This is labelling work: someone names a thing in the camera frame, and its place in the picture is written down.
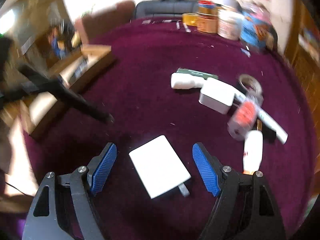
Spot white bottle orange cap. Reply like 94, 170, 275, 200
242, 130, 263, 175

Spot white paint marker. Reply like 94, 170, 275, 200
235, 89, 288, 145

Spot white small bottle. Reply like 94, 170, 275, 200
170, 73, 205, 89

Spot black gold lipstick tube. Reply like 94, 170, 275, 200
255, 119, 263, 132

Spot white power adapter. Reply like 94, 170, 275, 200
199, 77, 235, 114

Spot green marker pen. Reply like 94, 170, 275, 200
176, 68, 219, 80

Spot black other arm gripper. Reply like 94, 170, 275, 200
1, 64, 114, 124

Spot wooden organizer box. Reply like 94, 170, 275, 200
18, 45, 114, 139

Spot black tape roll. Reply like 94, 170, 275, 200
237, 74, 263, 95

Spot purple velvet tablecloth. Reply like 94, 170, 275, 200
25, 20, 317, 239

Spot small blue battery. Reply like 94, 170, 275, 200
241, 46, 251, 57

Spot brown pink chair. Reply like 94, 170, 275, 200
74, 0, 136, 44

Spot wooden brick pattern cabinet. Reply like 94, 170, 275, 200
284, 0, 319, 122

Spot blue cartoon label jar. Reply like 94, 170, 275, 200
240, 6, 271, 49

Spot white label jar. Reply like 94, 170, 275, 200
217, 9, 243, 41

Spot yellow tape roll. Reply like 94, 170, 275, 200
182, 13, 198, 27

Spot orange label jar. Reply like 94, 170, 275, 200
196, 0, 217, 34

